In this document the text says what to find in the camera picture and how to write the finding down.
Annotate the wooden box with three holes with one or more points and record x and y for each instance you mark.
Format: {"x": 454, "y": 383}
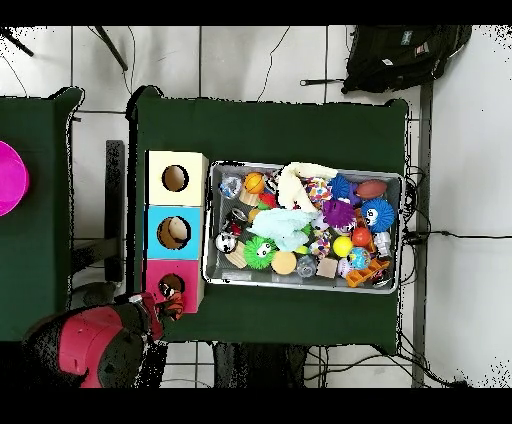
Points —
{"x": 192, "y": 196}

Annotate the green spiky monster toy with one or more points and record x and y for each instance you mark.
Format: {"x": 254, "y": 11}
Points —
{"x": 256, "y": 254}

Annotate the yellow ball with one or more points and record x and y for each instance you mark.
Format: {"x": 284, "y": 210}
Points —
{"x": 342, "y": 246}

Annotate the blue spiky ball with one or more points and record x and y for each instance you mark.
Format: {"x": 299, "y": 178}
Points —
{"x": 382, "y": 214}

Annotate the pink plastic bowl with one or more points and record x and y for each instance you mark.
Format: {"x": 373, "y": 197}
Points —
{"x": 12, "y": 180}

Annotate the purple spiky monster toy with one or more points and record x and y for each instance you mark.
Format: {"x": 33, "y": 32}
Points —
{"x": 338, "y": 212}

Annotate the orange toy basketball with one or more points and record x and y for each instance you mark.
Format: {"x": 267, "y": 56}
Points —
{"x": 254, "y": 182}

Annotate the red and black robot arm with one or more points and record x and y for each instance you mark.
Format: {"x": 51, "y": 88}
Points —
{"x": 88, "y": 344}

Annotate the black tripod leg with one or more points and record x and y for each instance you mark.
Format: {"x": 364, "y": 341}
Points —
{"x": 112, "y": 48}
{"x": 18, "y": 44}

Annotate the black backpack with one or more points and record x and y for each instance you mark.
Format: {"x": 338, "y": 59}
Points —
{"x": 392, "y": 60}

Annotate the blue green globe ball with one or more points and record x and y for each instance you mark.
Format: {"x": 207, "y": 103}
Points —
{"x": 360, "y": 258}

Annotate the silver mesh bin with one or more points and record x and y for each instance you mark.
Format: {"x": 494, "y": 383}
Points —
{"x": 224, "y": 276}

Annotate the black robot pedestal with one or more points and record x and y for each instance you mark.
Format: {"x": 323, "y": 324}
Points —
{"x": 260, "y": 368}

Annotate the brown toy football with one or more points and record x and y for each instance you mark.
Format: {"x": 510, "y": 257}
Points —
{"x": 371, "y": 188}

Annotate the grey metal rail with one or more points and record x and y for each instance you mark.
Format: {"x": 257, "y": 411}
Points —
{"x": 424, "y": 140}

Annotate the cream waffle cloth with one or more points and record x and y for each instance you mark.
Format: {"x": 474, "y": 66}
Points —
{"x": 294, "y": 184}

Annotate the mint waffle cloth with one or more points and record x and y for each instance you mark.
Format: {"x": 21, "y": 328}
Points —
{"x": 280, "y": 226}

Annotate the round orange sponge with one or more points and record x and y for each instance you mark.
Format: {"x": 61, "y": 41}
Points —
{"x": 284, "y": 262}

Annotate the striped tiger plush toy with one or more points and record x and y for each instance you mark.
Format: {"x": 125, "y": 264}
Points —
{"x": 175, "y": 306}

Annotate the black panel on stand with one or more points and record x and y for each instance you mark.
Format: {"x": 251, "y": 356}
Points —
{"x": 115, "y": 200}

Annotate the dark green tablecloth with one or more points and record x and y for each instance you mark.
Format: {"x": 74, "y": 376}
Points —
{"x": 280, "y": 128}
{"x": 40, "y": 240}

